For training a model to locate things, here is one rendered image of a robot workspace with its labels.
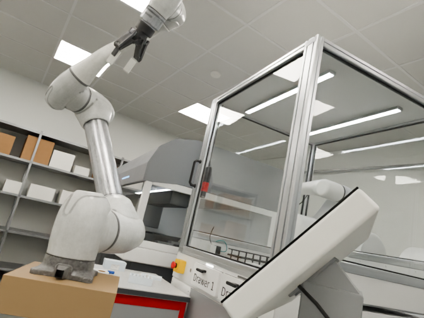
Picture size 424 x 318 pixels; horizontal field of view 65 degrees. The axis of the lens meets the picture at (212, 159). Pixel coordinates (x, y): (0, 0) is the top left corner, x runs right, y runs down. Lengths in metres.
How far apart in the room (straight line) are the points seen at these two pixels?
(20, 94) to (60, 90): 4.32
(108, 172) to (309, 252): 0.98
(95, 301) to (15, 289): 0.21
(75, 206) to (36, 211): 4.52
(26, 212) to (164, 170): 3.48
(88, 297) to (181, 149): 1.67
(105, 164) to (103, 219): 0.33
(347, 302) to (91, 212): 0.77
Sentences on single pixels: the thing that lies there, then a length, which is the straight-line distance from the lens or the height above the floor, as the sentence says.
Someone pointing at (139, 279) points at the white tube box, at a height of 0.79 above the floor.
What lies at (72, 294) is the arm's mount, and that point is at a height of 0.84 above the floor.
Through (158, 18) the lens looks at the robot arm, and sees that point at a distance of 1.42.
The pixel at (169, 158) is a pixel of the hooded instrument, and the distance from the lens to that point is 2.49.
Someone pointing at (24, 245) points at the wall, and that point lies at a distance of 5.70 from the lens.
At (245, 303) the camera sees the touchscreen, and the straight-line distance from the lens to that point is 0.62.
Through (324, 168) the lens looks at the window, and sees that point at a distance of 1.43.
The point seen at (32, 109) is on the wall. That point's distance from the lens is 5.78.
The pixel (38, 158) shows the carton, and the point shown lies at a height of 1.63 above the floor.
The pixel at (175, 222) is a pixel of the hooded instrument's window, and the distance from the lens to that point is 2.51.
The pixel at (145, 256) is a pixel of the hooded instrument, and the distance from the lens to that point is 2.45.
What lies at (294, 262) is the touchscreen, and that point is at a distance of 0.60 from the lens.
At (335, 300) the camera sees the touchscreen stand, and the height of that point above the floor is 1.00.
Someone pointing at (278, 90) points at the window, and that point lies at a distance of 1.66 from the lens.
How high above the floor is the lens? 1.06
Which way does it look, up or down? 13 degrees up
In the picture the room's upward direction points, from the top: 12 degrees clockwise
